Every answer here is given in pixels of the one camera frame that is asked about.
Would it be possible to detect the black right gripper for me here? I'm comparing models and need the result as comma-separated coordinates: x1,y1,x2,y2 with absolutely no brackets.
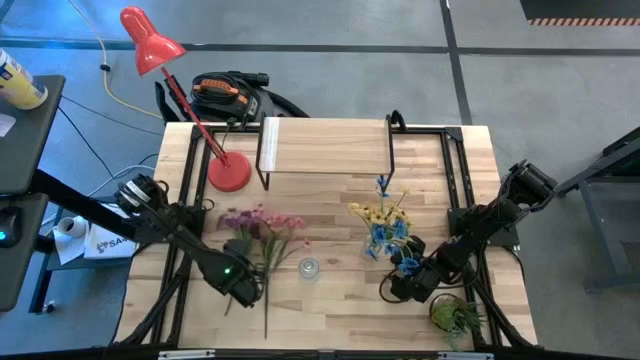
389,234,456,304

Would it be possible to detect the blue artificial flower bunch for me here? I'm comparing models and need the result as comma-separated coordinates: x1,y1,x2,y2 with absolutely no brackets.
363,173,425,277

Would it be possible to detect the diamond-cut clear glass vase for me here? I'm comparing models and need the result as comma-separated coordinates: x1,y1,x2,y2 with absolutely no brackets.
361,232,397,265

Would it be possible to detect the yellow artificial flower bunch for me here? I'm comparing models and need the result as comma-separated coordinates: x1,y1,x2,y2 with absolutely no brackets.
346,188,415,229

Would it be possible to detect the ribbed clear glass vase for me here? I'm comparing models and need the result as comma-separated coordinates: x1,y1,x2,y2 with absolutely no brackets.
298,256,322,281

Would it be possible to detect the pink purple artificial flower bunch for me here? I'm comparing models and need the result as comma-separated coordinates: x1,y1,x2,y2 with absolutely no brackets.
215,202,313,341

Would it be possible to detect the wooden shelf with black legs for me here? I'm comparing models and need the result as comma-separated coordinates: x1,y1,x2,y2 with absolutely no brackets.
255,115,397,193

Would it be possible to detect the green potted plant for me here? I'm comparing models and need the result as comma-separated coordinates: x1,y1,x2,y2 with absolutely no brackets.
428,292,487,352

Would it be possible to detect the white paper sheet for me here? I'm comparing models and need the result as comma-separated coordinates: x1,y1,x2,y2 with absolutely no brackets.
51,227,92,267

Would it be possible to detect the white paper roll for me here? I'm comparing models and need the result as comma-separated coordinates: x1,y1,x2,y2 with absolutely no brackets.
55,215,88,240

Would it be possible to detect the black diagonal bar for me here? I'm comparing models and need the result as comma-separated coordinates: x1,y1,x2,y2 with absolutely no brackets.
28,168,139,241

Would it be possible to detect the black orange vacuum cleaner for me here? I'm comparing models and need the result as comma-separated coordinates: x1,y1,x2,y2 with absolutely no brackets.
153,70,311,125

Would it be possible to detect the dark metal cart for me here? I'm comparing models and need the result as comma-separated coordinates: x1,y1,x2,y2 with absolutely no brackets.
553,126,640,295

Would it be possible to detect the black curved desk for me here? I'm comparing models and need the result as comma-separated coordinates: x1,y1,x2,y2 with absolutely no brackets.
0,192,52,314

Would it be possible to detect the black computer mouse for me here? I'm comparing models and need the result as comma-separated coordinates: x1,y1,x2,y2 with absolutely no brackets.
0,206,24,250

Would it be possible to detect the red desk lamp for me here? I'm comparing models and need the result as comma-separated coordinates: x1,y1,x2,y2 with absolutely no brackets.
119,5,253,194

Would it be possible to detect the black side desk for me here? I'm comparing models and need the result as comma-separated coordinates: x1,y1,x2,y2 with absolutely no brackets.
0,74,67,197

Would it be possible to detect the yellow wipes canister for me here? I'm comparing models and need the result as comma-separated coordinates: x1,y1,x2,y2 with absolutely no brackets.
0,47,50,112

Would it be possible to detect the black hazard striped mat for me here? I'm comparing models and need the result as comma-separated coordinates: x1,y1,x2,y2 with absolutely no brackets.
518,0,640,28

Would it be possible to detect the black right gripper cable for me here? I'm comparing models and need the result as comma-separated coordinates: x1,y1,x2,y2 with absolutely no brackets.
378,269,396,303

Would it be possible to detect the silver frame bracket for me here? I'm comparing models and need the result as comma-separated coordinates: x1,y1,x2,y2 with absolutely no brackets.
437,351,495,360
157,349,217,360

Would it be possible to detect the yellow floor cable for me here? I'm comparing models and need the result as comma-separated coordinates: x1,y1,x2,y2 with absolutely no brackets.
66,0,165,121

